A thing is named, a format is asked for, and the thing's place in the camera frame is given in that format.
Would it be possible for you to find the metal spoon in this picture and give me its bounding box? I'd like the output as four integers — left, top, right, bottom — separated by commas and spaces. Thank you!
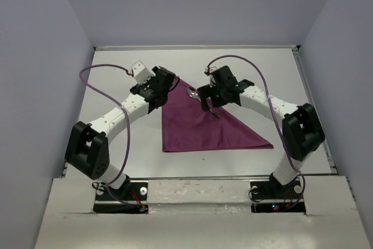
187, 86, 220, 118

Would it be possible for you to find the purple cloth napkin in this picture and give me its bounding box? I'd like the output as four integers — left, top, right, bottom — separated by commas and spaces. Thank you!
161, 80, 273, 153

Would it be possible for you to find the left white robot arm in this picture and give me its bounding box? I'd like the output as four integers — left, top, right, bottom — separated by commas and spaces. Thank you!
65, 62, 178, 199

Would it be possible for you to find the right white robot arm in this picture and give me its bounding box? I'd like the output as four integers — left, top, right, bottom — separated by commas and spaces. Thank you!
197, 66, 325, 198

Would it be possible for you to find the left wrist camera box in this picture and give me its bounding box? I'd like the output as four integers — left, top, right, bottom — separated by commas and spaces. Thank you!
131, 61, 154, 84

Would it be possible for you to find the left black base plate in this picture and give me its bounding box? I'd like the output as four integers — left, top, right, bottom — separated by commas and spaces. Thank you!
92, 180, 149, 214

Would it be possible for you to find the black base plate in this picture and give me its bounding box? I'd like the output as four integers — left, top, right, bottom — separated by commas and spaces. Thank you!
92, 180, 149, 214
248, 176, 306, 213

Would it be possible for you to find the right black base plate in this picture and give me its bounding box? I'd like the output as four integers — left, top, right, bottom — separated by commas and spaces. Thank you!
248, 176, 306, 213

